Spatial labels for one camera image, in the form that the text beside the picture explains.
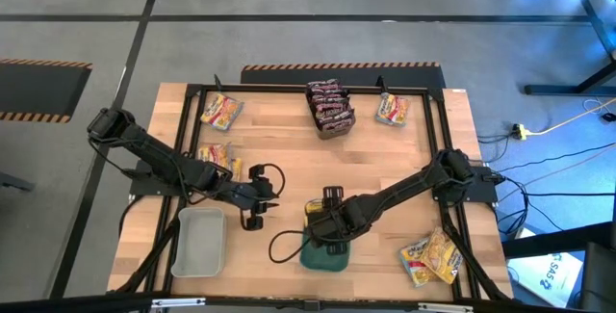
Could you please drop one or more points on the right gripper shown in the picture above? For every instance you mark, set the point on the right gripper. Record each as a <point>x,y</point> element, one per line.
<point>339,221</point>

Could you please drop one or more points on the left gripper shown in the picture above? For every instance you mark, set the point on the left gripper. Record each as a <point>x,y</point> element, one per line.
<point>255,192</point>

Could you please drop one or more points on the yellow creamy chicken ramen pack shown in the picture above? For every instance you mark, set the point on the yellow creamy chicken ramen pack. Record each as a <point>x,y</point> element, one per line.
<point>237,171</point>
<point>315,205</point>
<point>443,255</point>

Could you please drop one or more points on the teal green plastic bin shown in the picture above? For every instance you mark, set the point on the teal green plastic bin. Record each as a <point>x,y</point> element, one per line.
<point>322,261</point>

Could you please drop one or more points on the blue-edged ramen noodle pack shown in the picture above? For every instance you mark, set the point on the blue-edged ramen noodle pack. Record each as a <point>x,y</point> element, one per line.
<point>214,155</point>
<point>222,112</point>
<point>414,265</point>

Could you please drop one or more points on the grey plastic bin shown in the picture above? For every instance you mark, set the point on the grey plastic bin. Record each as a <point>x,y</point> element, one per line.
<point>199,241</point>

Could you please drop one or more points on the black orange fire noodle pack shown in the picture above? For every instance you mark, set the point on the black orange fire noodle pack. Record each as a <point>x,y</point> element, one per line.
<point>337,121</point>
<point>333,111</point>
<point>323,84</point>
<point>330,100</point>
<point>327,91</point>

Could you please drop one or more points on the yellow noodle packet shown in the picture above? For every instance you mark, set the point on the yellow noodle packet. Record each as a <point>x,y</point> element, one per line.
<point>392,109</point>

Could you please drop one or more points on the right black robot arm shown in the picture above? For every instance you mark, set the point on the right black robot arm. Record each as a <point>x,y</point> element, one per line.
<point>409,188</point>

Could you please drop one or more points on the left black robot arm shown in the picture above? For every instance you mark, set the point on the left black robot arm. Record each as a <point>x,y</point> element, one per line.
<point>159,156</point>

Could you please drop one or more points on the black hazard-striped floor mat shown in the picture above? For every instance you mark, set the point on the black hazard-striped floor mat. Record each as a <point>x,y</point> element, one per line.
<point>38,91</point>
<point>337,78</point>

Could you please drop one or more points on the yellow power plug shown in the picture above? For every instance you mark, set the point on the yellow power plug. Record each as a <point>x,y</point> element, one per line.
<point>521,131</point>

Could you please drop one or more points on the white printed cardboard sheet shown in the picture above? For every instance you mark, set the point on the white printed cardboard sheet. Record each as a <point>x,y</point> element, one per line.
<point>546,272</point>

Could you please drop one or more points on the black beam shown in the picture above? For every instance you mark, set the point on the black beam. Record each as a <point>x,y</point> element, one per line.
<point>553,243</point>

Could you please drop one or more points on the grey stand foot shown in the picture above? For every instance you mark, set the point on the grey stand foot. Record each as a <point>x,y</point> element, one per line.
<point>14,182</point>

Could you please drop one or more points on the black box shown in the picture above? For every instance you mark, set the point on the black box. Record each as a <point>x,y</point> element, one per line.
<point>599,279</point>

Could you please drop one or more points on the black aluminium rig frame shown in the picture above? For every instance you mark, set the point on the black aluminium rig frame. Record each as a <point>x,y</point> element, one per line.
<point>289,89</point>

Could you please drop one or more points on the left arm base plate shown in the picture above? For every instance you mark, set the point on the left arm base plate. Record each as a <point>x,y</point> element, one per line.
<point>144,189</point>

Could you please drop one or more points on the silver metal bracket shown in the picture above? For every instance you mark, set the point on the silver metal bracket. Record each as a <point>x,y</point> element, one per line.
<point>178,302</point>
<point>445,308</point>

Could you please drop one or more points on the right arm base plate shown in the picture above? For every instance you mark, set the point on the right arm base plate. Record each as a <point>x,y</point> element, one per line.
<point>481,192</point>

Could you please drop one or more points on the black desk frame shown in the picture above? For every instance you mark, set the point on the black desk frame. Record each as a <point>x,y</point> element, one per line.
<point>568,90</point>

